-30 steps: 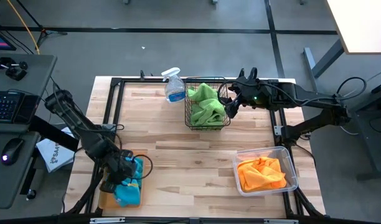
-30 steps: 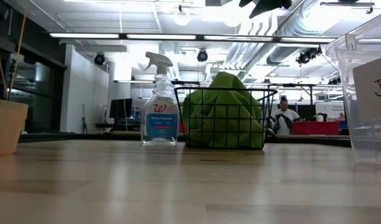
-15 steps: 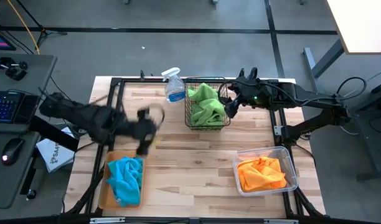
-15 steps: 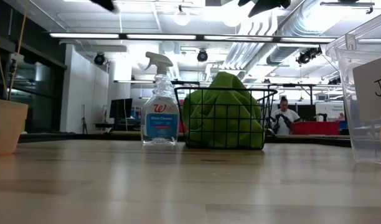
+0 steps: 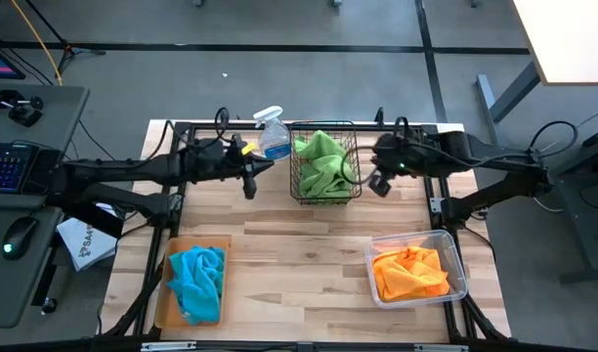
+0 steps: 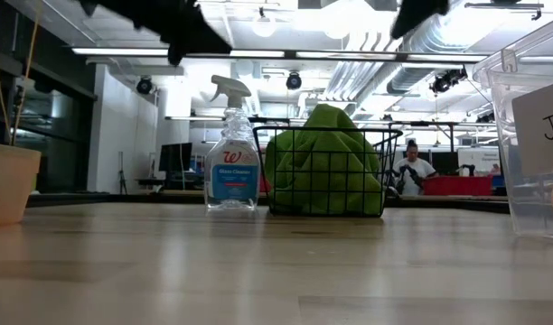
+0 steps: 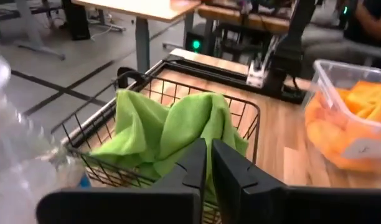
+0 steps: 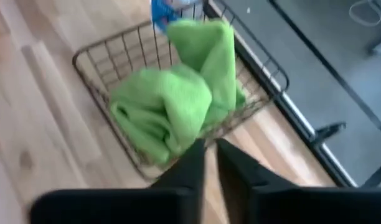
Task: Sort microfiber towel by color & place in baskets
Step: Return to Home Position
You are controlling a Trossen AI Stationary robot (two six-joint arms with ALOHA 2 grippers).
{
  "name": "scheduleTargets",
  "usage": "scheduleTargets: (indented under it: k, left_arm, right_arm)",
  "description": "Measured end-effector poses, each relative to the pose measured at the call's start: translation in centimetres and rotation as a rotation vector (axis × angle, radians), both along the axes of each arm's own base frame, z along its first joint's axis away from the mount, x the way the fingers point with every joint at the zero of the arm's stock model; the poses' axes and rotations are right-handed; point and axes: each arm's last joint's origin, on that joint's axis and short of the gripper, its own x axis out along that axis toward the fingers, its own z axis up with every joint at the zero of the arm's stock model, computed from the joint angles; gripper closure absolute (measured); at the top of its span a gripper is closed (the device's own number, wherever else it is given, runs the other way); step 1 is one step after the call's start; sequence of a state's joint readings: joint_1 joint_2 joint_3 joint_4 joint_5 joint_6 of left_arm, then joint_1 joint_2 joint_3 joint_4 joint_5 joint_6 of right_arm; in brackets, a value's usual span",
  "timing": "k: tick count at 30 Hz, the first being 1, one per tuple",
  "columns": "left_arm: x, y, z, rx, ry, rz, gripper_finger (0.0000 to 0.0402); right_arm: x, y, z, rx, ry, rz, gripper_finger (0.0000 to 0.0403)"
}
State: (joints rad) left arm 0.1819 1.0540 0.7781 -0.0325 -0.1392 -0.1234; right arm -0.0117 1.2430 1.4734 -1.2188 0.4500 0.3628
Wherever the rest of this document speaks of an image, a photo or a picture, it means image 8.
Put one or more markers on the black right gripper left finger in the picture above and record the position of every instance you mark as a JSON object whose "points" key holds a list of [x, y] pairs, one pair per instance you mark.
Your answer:
{"points": [[131, 205]]}

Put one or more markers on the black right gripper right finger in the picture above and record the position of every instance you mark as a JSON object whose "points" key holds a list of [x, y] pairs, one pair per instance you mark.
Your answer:
{"points": [[287, 205]]}

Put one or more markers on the green microfiber towel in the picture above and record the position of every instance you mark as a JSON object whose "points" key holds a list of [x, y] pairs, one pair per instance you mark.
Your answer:
{"points": [[209, 49], [159, 109]]}

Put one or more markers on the black floor strip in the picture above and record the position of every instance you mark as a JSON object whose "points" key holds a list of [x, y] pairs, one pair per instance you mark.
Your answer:
{"points": [[333, 70]]}

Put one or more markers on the clear glass cleaner spray bottle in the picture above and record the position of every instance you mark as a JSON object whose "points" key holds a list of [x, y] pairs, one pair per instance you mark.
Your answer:
{"points": [[162, 14]]}

